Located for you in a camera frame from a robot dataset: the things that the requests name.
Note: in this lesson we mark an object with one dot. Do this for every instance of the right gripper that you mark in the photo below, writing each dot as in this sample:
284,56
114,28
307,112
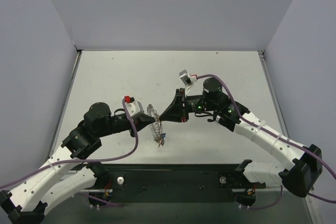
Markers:
181,106

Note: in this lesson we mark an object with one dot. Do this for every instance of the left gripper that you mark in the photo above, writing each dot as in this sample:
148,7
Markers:
134,123

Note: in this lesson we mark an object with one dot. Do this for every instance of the metal keyring disc with rings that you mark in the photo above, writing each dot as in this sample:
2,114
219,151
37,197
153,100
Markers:
155,128

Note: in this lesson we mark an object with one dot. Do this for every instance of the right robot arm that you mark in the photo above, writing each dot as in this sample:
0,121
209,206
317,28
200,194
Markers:
297,167

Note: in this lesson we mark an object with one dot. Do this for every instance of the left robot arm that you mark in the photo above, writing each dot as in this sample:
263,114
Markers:
69,170

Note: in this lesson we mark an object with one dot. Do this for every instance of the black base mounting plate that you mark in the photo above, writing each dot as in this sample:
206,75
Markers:
170,183

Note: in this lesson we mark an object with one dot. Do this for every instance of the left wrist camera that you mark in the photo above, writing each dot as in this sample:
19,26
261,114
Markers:
132,106

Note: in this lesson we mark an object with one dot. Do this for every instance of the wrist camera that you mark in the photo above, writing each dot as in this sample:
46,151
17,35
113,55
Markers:
132,106
188,80

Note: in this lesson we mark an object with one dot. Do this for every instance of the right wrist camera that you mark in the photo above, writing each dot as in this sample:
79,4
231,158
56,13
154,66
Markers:
188,80

